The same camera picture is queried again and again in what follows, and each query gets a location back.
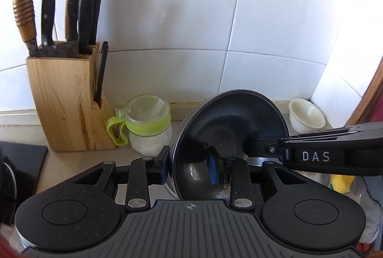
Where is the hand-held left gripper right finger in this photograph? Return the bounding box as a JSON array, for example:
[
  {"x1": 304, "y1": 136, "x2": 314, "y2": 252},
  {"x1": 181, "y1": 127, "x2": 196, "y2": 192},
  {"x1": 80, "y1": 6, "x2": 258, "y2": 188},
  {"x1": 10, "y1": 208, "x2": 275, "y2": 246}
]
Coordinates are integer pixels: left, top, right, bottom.
[{"x1": 206, "y1": 147, "x2": 309, "y2": 211}]

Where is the black frying pan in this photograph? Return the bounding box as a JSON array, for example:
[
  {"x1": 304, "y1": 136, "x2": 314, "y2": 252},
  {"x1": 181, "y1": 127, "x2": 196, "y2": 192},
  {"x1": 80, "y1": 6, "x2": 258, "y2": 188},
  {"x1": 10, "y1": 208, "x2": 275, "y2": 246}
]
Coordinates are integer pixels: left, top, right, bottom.
[{"x1": 171, "y1": 90, "x2": 289, "y2": 202}]

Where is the yellow green sponge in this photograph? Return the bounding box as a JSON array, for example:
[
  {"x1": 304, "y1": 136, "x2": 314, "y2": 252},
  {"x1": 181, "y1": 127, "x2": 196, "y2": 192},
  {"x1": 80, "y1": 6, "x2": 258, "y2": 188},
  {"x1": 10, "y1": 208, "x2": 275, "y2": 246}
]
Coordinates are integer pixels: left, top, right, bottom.
[{"x1": 327, "y1": 174, "x2": 355, "y2": 194}]

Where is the green lid glass jar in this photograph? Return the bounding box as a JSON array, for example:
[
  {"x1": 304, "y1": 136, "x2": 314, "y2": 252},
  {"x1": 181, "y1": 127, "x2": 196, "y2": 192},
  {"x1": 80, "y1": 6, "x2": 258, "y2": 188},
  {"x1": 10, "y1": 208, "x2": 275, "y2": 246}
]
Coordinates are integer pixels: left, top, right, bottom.
[{"x1": 107, "y1": 93, "x2": 173, "y2": 157}]

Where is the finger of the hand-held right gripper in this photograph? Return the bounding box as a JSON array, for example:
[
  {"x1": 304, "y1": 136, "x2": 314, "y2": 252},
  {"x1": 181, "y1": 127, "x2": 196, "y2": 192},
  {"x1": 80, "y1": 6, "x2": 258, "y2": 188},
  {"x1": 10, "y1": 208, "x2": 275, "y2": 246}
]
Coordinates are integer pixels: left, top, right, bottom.
[{"x1": 248, "y1": 122, "x2": 383, "y2": 162}]

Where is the wooden window frame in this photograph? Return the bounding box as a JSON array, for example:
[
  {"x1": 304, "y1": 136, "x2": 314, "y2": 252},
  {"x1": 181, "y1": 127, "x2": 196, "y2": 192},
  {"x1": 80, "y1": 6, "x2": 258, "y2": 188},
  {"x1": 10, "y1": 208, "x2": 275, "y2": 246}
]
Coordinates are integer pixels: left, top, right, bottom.
[{"x1": 347, "y1": 56, "x2": 383, "y2": 127}]

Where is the riveted black handle knife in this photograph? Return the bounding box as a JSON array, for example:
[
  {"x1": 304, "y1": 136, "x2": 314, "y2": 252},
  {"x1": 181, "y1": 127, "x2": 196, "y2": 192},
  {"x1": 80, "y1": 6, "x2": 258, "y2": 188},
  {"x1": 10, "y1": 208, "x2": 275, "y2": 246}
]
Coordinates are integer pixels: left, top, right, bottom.
[{"x1": 40, "y1": 0, "x2": 61, "y2": 47}]

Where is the small white bowl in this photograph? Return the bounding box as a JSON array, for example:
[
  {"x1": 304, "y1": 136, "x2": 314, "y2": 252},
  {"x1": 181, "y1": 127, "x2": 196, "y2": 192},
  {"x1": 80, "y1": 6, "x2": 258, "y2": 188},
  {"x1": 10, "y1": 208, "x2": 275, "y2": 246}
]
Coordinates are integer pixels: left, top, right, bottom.
[
  {"x1": 295, "y1": 122, "x2": 333, "y2": 134},
  {"x1": 289, "y1": 98, "x2": 326, "y2": 131}
]

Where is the red cloth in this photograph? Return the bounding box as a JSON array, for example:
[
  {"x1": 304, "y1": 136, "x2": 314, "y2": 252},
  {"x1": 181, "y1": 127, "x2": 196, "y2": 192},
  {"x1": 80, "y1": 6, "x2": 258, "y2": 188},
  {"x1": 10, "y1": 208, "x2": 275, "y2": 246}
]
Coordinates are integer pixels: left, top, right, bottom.
[{"x1": 357, "y1": 242, "x2": 379, "y2": 258}]

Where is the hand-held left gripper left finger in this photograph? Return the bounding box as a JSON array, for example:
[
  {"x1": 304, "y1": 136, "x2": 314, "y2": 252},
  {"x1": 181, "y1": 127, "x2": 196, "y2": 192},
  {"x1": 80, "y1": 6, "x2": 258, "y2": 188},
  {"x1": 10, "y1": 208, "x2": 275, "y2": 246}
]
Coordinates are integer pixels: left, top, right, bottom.
[{"x1": 64, "y1": 145, "x2": 171, "y2": 212}]

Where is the ribbed black handle knife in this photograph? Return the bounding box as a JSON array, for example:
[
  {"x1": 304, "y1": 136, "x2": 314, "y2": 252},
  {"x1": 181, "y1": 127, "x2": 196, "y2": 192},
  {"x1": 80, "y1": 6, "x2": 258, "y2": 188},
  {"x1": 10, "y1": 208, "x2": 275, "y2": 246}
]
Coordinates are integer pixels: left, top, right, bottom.
[{"x1": 67, "y1": 0, "x2": 83, "y2": 42}]

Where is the grey knit cloth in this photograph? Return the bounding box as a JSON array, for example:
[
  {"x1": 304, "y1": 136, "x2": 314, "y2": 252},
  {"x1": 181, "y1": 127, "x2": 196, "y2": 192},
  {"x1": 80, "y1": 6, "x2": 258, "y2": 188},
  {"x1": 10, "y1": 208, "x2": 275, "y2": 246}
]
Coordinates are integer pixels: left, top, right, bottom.
[{"x1": 350, "y1": 177, "x2": 382, "y2": 243}]

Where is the ringed wooden handle cleaver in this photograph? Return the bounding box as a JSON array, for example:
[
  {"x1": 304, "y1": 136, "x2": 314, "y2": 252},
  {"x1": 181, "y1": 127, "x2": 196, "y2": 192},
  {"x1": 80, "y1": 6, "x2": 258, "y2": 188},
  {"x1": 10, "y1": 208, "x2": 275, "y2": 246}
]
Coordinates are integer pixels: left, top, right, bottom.
[{"x1": 12, "y1": 0, "x2": 80, "y2": 58}]

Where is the wooden knife block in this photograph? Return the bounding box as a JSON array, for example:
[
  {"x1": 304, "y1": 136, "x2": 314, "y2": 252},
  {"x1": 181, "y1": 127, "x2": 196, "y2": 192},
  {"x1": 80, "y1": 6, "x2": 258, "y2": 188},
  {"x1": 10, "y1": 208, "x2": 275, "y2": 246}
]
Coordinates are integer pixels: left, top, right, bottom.
[{"x1": 26, "y1": 42, "x2": 118, "y2": 152}]

